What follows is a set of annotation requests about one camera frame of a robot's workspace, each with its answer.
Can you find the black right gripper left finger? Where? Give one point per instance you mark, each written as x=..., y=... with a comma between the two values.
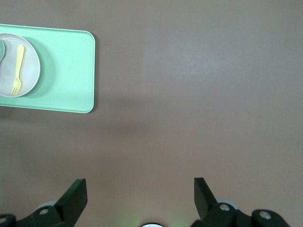
x=71, y=201

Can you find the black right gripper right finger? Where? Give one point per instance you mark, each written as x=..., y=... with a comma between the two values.
x=206, y=201

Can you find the round beige plate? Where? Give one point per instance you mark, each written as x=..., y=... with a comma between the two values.
x=28, y=71

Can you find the yellow plastic fork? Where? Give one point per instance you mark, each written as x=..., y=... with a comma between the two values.
x=19, y=63

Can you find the light green rectangular tray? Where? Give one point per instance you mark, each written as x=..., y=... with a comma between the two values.
x=68, y=78

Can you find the sage green plastic spoon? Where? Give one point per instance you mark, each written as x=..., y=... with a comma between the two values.
x=2, y=50

